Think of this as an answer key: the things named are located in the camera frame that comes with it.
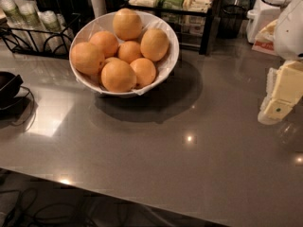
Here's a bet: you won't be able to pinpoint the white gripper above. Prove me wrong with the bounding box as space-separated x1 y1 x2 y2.
258 0 303 125

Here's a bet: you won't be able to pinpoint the small hidden orange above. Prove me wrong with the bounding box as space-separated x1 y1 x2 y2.
104 57 120 64

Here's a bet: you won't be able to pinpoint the white bowl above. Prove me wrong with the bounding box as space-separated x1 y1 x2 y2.
69 11 179 97

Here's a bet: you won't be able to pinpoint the red white paper packet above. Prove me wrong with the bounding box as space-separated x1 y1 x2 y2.
252 20 277 56

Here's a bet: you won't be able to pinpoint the black condiment shelf rack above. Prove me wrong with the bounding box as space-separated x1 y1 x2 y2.
125 0 217 54

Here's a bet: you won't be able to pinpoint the green tea packets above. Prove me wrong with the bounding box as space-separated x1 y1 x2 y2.
156 0 184 9

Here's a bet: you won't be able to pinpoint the white cylinder cup holder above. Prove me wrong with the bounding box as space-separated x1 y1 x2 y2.
91 0 106 18

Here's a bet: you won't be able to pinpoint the right paper cup stack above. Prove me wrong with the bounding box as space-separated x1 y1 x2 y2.
40 10 70 55

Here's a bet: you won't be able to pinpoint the paper cup stack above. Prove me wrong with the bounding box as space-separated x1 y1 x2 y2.
0 0 32 50
40 10 70 55
19 3 45 52

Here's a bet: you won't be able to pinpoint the black device at left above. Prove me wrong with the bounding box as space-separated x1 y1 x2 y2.
0 71 35 126

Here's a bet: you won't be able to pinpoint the middle paper cup stack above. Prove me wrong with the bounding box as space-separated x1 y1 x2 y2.
19 3 45 52

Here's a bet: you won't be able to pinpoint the left paper cup stack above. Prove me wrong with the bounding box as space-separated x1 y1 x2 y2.
0 0 32 50

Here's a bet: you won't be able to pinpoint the black wire cup rack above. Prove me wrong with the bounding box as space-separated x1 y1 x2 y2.
0 13 80 59

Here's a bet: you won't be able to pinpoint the black floor cables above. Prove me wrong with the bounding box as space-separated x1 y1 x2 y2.
0 168 165 227

